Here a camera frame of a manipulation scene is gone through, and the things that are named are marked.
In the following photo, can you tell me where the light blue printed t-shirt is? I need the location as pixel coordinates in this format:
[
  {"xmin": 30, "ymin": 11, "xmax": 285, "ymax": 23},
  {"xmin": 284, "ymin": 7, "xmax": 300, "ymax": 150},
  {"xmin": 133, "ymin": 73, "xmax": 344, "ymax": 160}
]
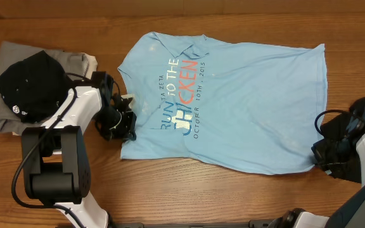
[{"xmin": 118, "ymin": 32, "xmax": 328, "ymax": 175}]

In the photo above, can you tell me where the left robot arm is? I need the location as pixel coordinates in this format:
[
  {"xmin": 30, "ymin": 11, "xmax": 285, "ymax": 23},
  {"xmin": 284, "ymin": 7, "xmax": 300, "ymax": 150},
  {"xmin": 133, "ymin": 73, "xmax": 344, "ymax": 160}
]
[{"xmin": 11, "ymin": 72, "xmax": 136, "ymax": 228}]

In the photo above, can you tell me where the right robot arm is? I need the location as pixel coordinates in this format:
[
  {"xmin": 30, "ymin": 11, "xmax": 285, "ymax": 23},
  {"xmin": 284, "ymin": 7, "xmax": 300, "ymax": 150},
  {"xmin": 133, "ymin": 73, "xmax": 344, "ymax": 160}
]
[{"xmin": 268, "ymin": 106, "xmax": 365, "ymax": 228}]

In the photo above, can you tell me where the black t-shirt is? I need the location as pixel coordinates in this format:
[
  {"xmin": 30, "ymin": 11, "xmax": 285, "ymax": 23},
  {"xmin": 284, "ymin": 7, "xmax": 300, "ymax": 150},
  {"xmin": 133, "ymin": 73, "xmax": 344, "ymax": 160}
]
[{"xmin": 314, "ymin": 97, "xmax": 365, "ymax": 185}]

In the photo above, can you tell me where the folded grey garment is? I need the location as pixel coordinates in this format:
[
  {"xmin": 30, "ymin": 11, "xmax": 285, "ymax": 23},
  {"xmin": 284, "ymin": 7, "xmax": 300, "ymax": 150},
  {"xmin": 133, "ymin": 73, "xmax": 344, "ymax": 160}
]
[{"xmin": 0, "ymin": 41, "xmax": 84, "ymax": 135}]

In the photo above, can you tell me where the folded black garment with logo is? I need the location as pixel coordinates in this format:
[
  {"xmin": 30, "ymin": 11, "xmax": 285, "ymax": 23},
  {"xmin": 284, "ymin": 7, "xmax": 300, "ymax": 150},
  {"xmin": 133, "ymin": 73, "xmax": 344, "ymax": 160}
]
[{"xmin": 0, "ymin": 51, "xmax": 70, "ymax": 123}]

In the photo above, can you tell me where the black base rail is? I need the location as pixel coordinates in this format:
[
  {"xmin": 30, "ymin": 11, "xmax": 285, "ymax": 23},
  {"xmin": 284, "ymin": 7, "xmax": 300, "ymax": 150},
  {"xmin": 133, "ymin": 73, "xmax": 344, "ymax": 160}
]
[{"xmin": 109, "ymin": 219, "xmax": 272, "ymax": 228}]

